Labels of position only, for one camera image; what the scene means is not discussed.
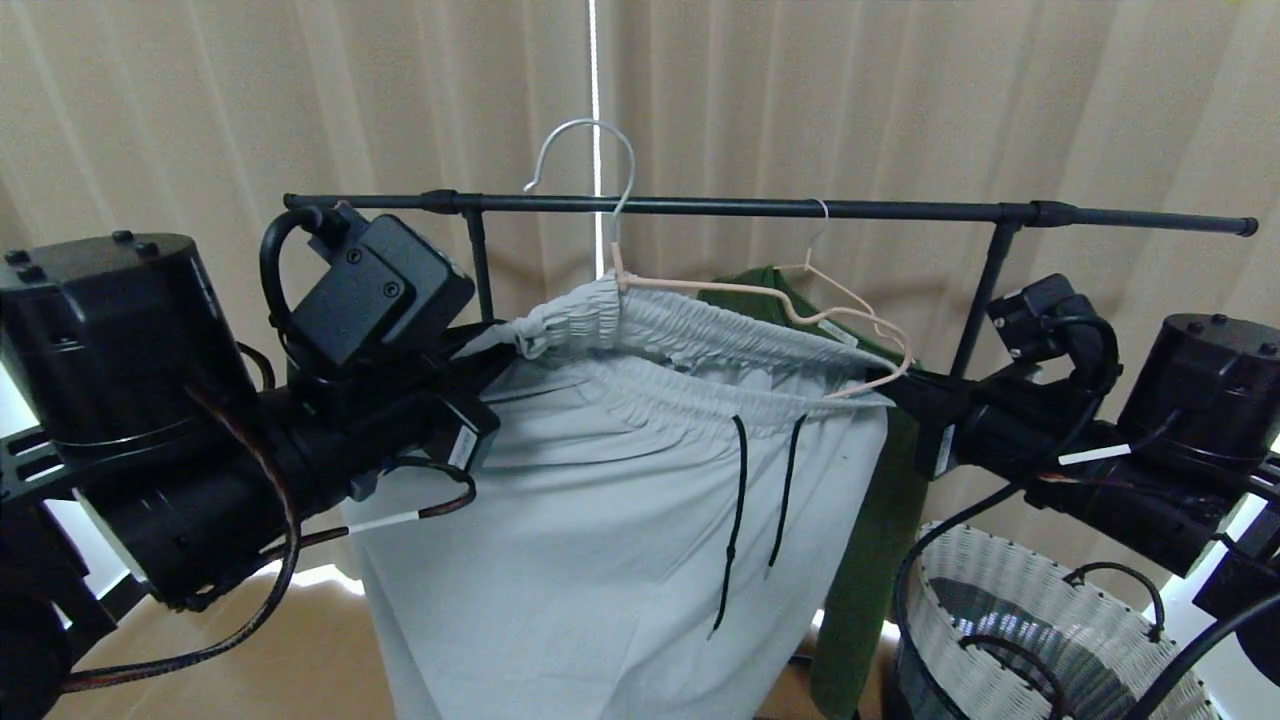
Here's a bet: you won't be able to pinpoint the green printed t-shirt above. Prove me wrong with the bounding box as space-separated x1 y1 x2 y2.
700 265 933 720

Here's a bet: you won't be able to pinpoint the pale grey shorts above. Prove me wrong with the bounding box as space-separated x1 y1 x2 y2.
340 272 896 720

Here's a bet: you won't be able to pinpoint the black cable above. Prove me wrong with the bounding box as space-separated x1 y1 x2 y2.
890 315 1280 720
58 345 303 693

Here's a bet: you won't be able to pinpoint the white laundry basket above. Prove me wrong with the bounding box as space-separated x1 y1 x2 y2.
890 520 1223 720

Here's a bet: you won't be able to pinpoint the beige curtain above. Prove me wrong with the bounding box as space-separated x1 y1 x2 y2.
0 0 1280 601

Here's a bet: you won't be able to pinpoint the pink clothes hanger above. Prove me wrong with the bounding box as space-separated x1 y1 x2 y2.
523 120 914 399
780 200 916 361

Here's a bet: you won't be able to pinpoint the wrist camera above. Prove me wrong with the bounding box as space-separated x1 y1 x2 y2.
260 203 477 386
988 275 1123 401

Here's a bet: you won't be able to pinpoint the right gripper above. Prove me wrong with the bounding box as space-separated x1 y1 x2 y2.
888 370 1079 483

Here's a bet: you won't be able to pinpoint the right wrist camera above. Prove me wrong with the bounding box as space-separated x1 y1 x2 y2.
988 275 1123 401

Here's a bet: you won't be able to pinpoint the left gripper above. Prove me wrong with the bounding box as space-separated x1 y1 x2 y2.
75 388 503 608

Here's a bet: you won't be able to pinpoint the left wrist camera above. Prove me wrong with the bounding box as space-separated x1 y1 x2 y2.
260 203 477 386

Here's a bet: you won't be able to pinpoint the black clothes rack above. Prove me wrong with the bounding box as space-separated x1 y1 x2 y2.
283 190 1259 381

